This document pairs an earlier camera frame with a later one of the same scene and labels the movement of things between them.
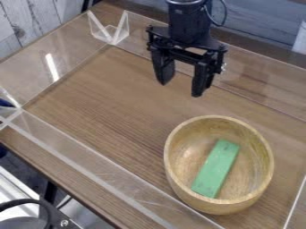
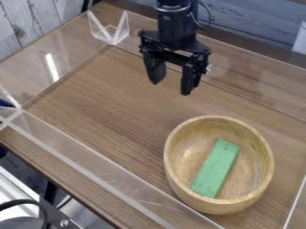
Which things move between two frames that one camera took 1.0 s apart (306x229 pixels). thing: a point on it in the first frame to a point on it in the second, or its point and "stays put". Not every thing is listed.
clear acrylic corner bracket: (109, 34) stays put
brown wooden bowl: (248, 174) stays put
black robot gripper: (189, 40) to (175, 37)
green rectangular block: (215, 169) stays put
